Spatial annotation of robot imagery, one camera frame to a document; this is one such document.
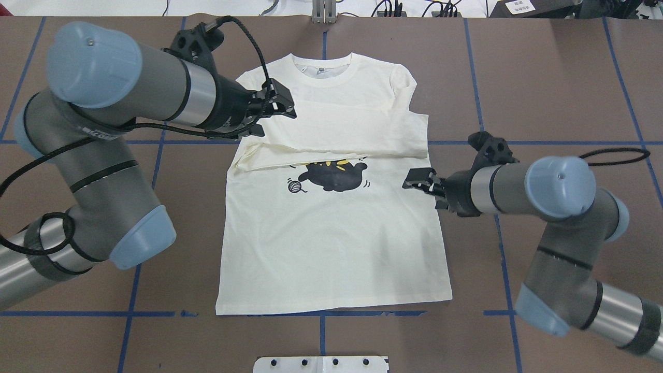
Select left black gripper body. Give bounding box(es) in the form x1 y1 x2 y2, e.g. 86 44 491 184
207 77 257 139

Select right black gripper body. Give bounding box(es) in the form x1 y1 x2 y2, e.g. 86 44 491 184
434 171 482 217

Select cream long-sleeve cat shirt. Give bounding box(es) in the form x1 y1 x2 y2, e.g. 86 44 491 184
215 53 453 315

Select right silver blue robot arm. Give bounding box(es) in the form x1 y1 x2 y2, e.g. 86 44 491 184
402 153 661 361

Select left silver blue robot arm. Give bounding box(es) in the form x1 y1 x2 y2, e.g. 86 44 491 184
1 16 296 310

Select black power adapter box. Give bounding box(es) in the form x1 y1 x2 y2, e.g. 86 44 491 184
488 1 583 19

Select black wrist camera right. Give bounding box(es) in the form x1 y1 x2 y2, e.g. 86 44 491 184
467 131 520 171

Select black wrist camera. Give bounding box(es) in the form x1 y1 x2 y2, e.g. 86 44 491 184
467 131 520 171
161 23 225 76

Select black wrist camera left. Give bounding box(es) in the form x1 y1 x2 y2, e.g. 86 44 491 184
161 23 225 76

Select aluminium frame post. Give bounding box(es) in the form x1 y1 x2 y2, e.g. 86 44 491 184
312 0 338 24

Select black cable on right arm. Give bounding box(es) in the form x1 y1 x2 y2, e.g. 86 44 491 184
578 147 651 167

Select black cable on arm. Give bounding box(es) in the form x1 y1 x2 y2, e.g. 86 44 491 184
0 16 272 255
578 147 651 167

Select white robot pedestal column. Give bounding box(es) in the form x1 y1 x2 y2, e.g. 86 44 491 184
253 355 390 372

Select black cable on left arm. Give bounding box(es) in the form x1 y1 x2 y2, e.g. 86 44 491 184
0 16 272 255

